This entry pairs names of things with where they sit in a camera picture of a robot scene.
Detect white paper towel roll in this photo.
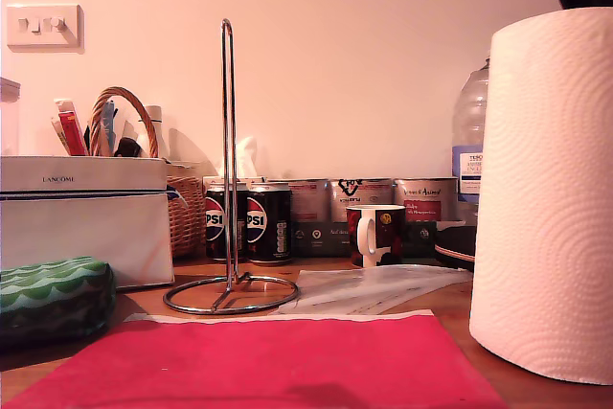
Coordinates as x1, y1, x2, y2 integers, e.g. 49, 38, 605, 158
468, 6, 613, 386

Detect metallic paper towel stand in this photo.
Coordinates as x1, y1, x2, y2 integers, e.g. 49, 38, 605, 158
162, 18, 302, 317

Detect large clear water bottle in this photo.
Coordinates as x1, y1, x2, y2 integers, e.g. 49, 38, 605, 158
452, 57, 492, 223

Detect silver tin script label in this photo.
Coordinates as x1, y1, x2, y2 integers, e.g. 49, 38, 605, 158
393, 176, 460, 223

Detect black zip case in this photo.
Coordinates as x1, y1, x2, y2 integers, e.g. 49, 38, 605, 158
434, 220, 478, 270

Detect silver tin black logo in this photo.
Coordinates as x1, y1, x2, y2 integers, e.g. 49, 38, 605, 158
329, 177, 395, 223

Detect white and dark red mug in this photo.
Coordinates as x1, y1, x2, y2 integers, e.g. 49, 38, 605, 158
345, 204, 407, 269

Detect silver tin red label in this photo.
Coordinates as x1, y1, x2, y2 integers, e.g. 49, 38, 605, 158
286, 178, 331, 223

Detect dark green cardboard tray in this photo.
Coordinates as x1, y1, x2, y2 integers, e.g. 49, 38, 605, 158
290, 219, 442, 258

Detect clear plastic sleeve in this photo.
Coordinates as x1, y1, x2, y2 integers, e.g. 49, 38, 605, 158
277, 264, 475, 317

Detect white tissue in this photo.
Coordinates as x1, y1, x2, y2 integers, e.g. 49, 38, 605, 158
237, 136, 262, 180

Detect black Pepsi can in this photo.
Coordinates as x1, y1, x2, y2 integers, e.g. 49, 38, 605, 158
245, 183, 293, 266
204, 183, 250, 264

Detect small black tool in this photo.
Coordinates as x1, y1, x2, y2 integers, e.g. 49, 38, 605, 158
114, 137, 141, 158

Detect blue and white packet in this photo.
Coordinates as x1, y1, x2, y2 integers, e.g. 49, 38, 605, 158
102, 99, 120, 154

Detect red and white tube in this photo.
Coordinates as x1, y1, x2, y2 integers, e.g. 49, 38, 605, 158
51, 98, 91, 157

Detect white Lancome bag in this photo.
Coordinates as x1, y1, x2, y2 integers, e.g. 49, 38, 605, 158
0, 155, 176, 290

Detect white lidded container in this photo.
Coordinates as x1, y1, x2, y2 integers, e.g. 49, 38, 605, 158
0, 78, 22, 156

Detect green wave pattern case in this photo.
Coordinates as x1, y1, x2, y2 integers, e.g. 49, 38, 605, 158
0, 256, 118, 351

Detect wicker basket with handle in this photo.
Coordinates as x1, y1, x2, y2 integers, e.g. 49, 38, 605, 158
89, 86, 207, 261

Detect white wall light switch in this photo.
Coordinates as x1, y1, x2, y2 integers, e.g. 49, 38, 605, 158
6, 4, 85, 54

